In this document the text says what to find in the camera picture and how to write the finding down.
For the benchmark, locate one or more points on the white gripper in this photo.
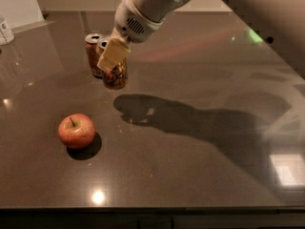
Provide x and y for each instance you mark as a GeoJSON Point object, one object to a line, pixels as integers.
{"type": "Point", "coordinates": [132, 25]}

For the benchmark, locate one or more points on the orange soda can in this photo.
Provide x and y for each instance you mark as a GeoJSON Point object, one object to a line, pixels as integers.
{"type": "Point", "coordinates": [117, 78]}

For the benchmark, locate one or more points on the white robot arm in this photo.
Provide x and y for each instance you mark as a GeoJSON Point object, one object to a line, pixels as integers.
{"type": "Point", "coordinates": [279, 23]}

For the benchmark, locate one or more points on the red coke can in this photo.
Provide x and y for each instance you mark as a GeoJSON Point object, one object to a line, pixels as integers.
{"type": "Point", "coordinates": [90, 47]}

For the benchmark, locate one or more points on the red apple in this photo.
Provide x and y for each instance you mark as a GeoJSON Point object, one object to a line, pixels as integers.
{"type": "Point", "coordinates": [76, 131]}

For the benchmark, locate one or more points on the white container at left edge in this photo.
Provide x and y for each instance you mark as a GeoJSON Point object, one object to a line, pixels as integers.
{"type": "Point", "coordinates": [6, 34]}

